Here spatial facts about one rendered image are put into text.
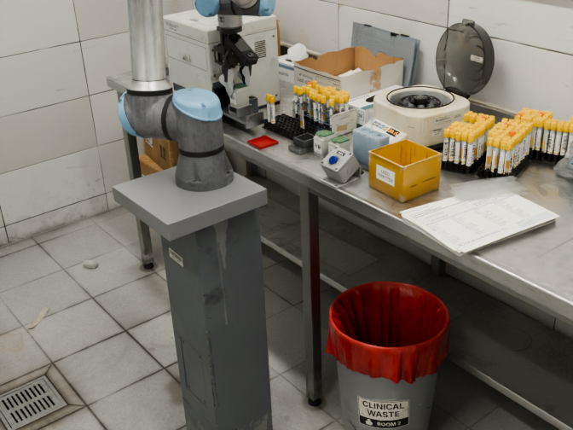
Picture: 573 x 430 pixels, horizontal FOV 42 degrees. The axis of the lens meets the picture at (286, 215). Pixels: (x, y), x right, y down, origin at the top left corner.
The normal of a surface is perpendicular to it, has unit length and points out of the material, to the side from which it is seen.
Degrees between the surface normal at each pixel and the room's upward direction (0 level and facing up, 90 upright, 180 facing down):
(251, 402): 90
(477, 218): 1
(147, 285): 0
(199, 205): 1
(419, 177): 90
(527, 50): 90
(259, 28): 90
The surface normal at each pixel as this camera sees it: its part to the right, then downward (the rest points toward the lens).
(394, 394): 0.04, 0.52
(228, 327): 0.61, 0.35
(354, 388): -0.70, 0.41
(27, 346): -0.04, -0.88
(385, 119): -0.87, 0.25
